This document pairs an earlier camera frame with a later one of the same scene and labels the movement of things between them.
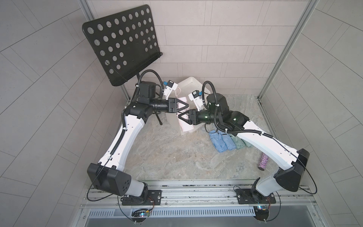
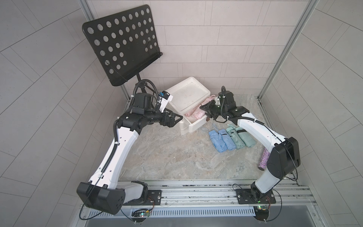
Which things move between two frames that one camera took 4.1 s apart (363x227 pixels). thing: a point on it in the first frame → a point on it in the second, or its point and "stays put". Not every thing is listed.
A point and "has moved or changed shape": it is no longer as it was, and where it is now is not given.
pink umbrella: x=184 y=126 has moved or changed shape
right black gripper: x=195 y=116 → x=209 y=107
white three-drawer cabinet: x=185 y=86 stays put
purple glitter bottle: x=263 y=161 stays put
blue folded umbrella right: x=228 y=140 stays put
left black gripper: x=169 y=104 → x=168 y=123
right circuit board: x=261 y=212 stays put
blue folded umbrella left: x=217 y=142 stays put
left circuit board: x=140 y=215 stays put
